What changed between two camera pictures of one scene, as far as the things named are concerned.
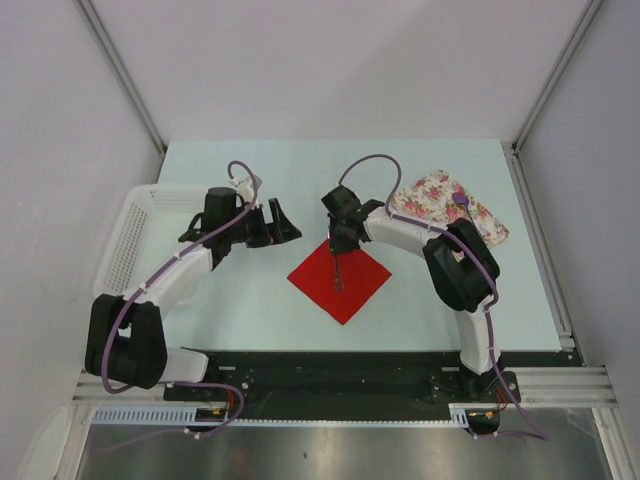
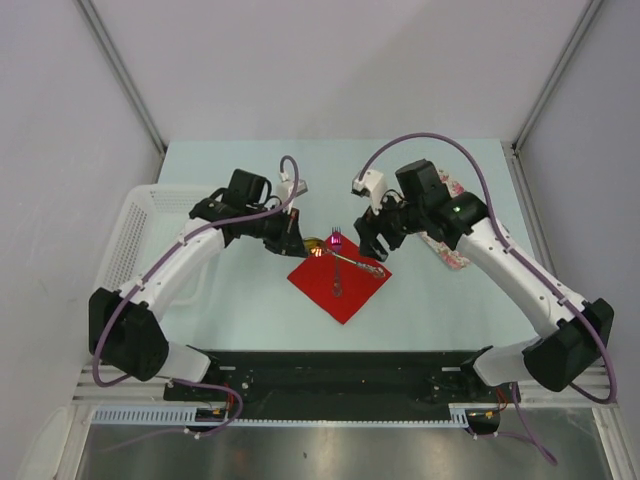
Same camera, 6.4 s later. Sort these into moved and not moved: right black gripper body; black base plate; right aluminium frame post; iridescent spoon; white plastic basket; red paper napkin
Moved: right black gripper body; iridescent spoon
Not moved: right aluminium frame post; white plastic basket; black base plate; red paper napkin
